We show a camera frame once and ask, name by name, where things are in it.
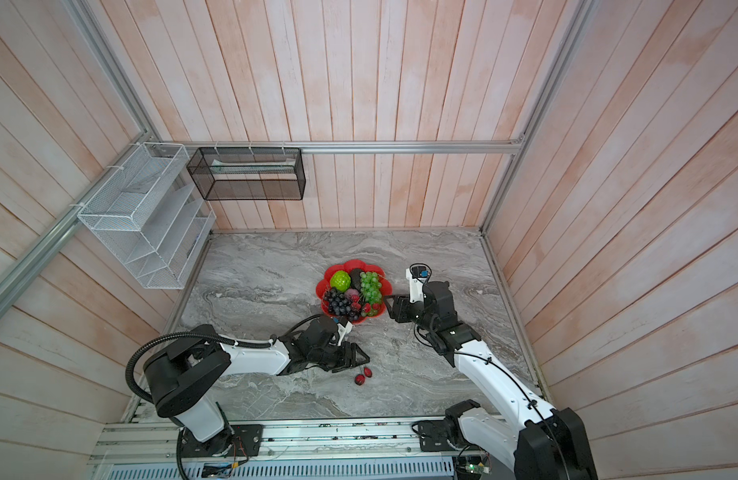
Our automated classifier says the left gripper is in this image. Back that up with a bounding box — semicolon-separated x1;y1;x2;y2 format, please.
310;341;371;373

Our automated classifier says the red cherry cluster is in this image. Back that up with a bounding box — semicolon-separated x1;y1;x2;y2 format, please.
354;366;374;386

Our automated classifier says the green grape bunch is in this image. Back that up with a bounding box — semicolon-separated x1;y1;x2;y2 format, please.
360;271;383;305

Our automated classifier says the black grape bunch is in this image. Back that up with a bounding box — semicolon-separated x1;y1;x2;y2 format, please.
322;288;362;322

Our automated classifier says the purple fig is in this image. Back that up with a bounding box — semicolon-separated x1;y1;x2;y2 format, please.
345;288;362;304

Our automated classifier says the dark avocado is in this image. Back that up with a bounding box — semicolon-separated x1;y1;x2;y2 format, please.
349;268;365;291

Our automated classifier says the green custard apple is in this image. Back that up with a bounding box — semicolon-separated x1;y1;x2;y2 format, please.
329;270;352;292

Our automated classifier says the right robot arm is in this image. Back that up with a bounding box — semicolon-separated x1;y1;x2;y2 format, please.
385;279;598;479

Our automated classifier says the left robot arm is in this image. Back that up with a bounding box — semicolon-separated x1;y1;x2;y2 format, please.
125;314;370;455

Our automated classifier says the red flower-shaped fruit bowl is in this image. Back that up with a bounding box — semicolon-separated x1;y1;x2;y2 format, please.
315;259;393;324

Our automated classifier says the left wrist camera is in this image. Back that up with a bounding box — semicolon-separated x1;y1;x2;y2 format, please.
336;321;354;346

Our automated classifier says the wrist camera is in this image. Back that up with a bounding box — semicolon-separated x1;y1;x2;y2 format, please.
336;321;354;346
406;262;432;303

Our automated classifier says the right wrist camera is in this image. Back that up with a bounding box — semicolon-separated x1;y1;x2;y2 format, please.
406;262;432;303

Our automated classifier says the aluminium mounting rail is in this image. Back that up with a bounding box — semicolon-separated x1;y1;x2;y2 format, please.
90;416;465;464

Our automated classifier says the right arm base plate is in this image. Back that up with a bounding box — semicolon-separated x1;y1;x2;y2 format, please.
412;418;466;452

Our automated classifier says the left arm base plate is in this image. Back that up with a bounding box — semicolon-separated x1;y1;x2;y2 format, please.
178;424;264;459

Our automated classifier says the aluminium frame bar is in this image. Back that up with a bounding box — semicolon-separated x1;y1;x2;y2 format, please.
179;139;523;155

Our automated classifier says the black wire mesh basket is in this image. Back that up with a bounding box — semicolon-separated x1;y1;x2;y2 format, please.
187;146;307;201

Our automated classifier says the white wire mesh shelf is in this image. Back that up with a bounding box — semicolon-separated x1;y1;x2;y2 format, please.
79;143;216;290

